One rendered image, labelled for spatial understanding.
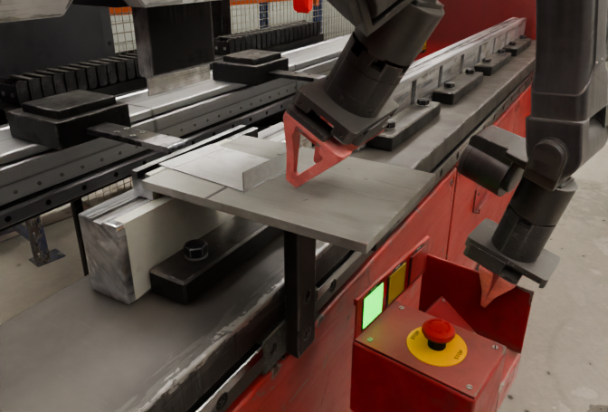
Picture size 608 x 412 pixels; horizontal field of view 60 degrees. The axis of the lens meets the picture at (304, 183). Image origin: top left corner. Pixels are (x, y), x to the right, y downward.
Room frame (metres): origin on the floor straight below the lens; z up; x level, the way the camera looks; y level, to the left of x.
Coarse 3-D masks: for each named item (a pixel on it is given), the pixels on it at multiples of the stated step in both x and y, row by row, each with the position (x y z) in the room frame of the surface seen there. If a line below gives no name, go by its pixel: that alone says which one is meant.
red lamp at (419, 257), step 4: (424, 248) 0.66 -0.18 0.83; (420, 252) 0.65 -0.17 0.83; (424, 252) 0.67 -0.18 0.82; (412, 256) 0.63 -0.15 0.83; (416, 256) 0.64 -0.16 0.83; (420, 256) 0.65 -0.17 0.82; (424, 256) 0.67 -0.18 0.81; (412, 260) 0.63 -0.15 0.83; (416, 260) 0.65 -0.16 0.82; (420, 260) 0.65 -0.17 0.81; (424, 260) 0.67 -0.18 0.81; (412, 264) 0.63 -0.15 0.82; (416, 264) 0.65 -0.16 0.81; (420, 264) 0.66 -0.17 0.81; (412, 268) 0.64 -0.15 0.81; (416, 268) 0.65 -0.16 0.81; (420, 268) 0.66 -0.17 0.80; (412, 272) 0.64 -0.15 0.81; (416, 272) 0.65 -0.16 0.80; (420, 272) 0.66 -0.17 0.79; (412, 276) 0.64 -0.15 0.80; (416, 276) 0.65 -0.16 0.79; (412, 280) 0.64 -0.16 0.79
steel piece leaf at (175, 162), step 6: (210, 144) 0.62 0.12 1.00; (198, 150) 0.60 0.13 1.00; (204, 150) 0.60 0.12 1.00; (210, 150) 0.60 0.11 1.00; (216, 150) 0.60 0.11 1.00; (180, 156) 0.58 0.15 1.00; (186, 156) 0.58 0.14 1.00; (192, 156) 0.58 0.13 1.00; (198, 156) 0.58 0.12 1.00; (162, 162) 0.56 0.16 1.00; (168, 162) 0.56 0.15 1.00; (174, 162) 0.56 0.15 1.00; (180, 162) 0.56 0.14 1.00; (186, 162) 0.56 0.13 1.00
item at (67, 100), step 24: (72, 96) 0.74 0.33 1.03; (96, 96) 0.74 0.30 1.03; (24, 120) 0.68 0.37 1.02; (48, 120) 0.66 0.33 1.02; (72, 120) 0.67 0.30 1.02; (96, 120) 0.70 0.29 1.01; (120, 120) 0.73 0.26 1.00; (48, 144) 0.66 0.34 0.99; (72, 144) 0.66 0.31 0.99; (144, 144) 0.63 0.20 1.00; (168, 144) 0.62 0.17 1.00
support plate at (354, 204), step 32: (352, 160) 0.57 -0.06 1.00; (160, 192) 0.50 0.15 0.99; (192, 192) 0.48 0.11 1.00; (224, 192) 0.48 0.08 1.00; (256, 192) 0.48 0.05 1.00; (288, 192) 0.48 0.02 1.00; (320, 192) 0.48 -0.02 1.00; (352, 192) 0.48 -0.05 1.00; (384, 192) 0.48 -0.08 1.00; (416, 192) 0.48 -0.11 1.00; (288, 224) 0.42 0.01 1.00; (320, 224) 0.42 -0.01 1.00; (352, 224) 0.42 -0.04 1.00; (384, 224) 0.42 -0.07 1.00
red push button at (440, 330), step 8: (432, 320) 0.53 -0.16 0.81; (440, 320) 0.53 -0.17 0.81; (424, 328) 0.51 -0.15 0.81; (432, 328) 0.51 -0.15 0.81; (440, 328) 0.51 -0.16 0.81; (448, 328) 0.51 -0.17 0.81; (424, 336) 0.51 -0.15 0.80; (432, 336) 0.50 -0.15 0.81; (440, 336) 0.50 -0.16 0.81; (448, 336) 0.50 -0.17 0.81; (432, 344) 0.51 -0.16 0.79; (440, 344) 0.50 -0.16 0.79
